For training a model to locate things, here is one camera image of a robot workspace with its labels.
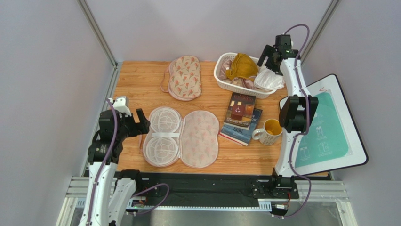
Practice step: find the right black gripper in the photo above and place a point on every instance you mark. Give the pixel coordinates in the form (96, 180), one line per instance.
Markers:
(270, 55)

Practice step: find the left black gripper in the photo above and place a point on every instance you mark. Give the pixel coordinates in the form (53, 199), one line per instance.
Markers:
(140, 127)

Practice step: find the white satin bra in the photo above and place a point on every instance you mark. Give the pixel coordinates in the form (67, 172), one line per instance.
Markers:
(268, 80)

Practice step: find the floral mesh laundry bag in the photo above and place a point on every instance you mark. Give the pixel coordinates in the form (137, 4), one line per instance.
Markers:
(193, 139)

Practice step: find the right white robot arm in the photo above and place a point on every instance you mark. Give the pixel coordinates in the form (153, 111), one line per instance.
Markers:
(297, 113)

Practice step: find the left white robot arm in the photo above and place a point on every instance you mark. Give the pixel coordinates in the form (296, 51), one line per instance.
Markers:
(103, 175)

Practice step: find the mustard yellow bra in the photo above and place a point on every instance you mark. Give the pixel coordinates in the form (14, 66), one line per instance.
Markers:
(243, 67)

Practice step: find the pink satin bra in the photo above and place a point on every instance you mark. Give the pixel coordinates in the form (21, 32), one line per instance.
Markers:
(241, 82)

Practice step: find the white plastic basket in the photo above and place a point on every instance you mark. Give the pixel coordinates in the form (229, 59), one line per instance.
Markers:
(261, 94)

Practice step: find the dark brown book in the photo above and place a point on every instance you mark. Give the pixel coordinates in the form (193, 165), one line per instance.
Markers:
(240, 111)

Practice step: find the white tray black rim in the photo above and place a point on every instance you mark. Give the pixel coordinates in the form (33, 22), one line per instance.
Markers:
(356, 154)

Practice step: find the white mug yellow inside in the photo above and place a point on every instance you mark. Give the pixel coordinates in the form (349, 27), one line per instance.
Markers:
(269, 133)

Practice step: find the blue book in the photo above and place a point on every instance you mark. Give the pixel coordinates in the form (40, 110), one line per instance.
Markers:
(239, 136)

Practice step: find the teal folding board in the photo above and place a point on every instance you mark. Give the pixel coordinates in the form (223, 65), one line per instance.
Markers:
(325, 140)

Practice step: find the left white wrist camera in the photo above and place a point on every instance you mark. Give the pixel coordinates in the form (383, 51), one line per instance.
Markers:
(121, 104)

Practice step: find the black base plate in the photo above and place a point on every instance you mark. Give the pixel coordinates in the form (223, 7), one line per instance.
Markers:
(209, 190)

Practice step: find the aluminium frame rail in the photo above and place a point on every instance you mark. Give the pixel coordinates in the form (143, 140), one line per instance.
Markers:
(321, 202)

